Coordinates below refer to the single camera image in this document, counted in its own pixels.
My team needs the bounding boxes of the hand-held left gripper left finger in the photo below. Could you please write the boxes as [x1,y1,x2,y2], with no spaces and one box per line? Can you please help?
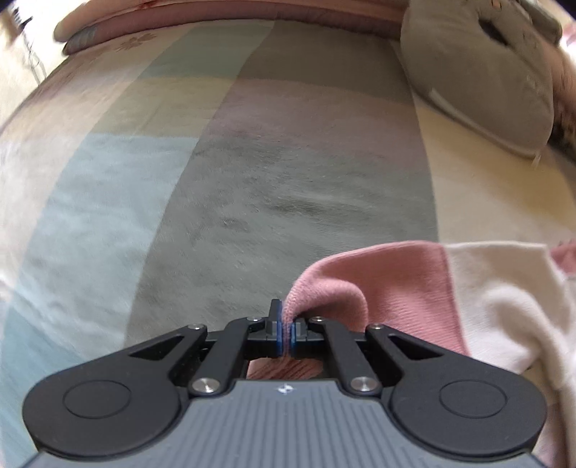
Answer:
[128,298,285,397]

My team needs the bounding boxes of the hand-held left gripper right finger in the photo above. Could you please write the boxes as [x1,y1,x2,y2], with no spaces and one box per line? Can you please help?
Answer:
[290,315,446,397]

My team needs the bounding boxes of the pink and white knit sweater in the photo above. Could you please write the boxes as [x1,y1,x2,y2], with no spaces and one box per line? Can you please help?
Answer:
[247,240,576,468]

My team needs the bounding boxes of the grey cat-face cushion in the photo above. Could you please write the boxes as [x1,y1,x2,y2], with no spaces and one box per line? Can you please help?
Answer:
[400,0,563,158]

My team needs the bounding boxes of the long pink bolster pillow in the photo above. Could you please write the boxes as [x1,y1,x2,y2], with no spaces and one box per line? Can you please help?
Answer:
[54,0,406,55]

